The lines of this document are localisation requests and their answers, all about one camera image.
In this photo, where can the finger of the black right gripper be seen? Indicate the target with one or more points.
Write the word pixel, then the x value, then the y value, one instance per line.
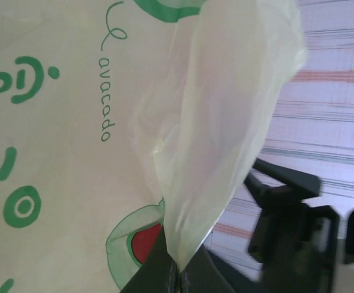
pixel 262 232
pixel 299 187

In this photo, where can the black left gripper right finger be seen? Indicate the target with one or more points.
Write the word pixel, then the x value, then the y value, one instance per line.
pixel 204 274

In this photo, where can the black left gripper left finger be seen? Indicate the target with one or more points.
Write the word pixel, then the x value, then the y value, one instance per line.
pixel 158 268

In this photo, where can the yellow avocado print plastic bag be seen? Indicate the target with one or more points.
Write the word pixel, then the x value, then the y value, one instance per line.
pixel 58 122

